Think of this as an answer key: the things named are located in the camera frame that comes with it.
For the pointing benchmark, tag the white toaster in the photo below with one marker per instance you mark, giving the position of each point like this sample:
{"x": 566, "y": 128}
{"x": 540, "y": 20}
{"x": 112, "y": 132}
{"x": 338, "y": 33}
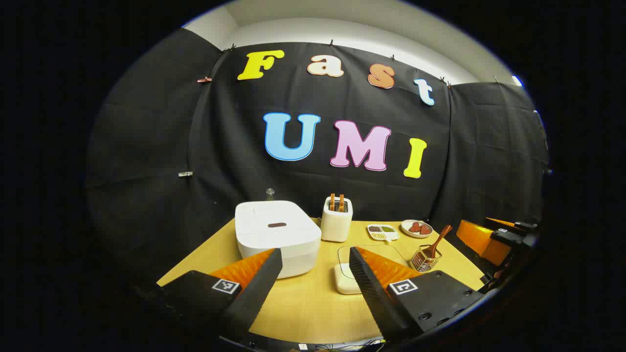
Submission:
{"x": 336, "y": 227}

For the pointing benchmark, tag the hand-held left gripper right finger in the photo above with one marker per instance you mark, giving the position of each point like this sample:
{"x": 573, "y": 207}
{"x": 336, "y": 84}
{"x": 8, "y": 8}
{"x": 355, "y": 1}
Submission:
{"x": 371, "y": 293}

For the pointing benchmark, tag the red meat slice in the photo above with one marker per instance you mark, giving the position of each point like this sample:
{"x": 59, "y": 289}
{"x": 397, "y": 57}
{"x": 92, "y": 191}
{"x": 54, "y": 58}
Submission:
{"x": 426, "y": 230}
{"x": 415, "y": 227}

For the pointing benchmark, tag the white divided bean dish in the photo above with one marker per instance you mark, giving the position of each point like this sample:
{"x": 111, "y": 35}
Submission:
{"x": 383, "y": 232}

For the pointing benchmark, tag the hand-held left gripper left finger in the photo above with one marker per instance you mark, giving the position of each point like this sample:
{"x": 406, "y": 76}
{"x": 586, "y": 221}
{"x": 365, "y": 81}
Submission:
{"x": 259, "y": 288}

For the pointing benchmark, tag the toasted bread slice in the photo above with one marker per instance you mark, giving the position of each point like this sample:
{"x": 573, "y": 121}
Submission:
{"x": 332, "y": 202}
{"x": 341, "y": 203}

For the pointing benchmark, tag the brown wooden spoon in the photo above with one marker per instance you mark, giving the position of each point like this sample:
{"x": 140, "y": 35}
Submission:
{"x": 440, "y": 239}

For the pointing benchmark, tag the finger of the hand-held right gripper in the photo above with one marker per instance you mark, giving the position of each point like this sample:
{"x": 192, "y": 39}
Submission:
{"x": 501, "y": 223}
{"x": 481, "y": 240}

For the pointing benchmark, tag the white round plate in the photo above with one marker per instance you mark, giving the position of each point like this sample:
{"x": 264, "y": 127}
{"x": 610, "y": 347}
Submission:
{"x": 406, "y": 227}

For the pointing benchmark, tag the small glass bottle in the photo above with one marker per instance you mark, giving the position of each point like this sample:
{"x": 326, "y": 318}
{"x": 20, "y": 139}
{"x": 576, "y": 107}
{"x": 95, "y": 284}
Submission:
{"x": 270, "y": 194}

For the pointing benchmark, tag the white rice cooker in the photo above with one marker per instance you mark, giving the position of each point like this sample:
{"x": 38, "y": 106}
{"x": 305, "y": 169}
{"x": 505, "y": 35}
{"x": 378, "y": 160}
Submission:
{"x": 264, "y": 215}

